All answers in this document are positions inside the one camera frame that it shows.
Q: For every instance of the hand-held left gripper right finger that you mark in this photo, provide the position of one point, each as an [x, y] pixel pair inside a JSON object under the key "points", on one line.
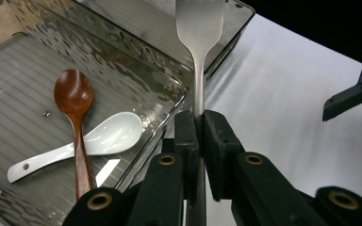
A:
{"points": [[221, 150]]}

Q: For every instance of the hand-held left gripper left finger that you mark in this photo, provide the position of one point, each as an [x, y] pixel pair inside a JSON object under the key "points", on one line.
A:
{"points": [[187, 141]]}

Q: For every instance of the white ceramic spoon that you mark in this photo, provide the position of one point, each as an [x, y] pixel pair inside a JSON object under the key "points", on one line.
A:
{"points": [[113, 135]]}

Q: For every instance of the steel fork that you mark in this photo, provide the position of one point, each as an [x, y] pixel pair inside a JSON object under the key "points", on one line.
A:
{"points": [[199, 25]]}

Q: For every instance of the brown wooden spoon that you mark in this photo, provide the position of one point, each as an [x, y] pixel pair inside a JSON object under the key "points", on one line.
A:
{"points": [[74, 91]]}

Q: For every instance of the smoky clear plastic bin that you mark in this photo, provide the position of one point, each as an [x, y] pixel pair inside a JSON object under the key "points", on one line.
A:
{"points": [[237, 22], [19, 94]]}

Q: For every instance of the white table sheet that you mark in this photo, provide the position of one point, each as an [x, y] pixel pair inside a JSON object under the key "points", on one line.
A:
{"points": [[279, 94]]}

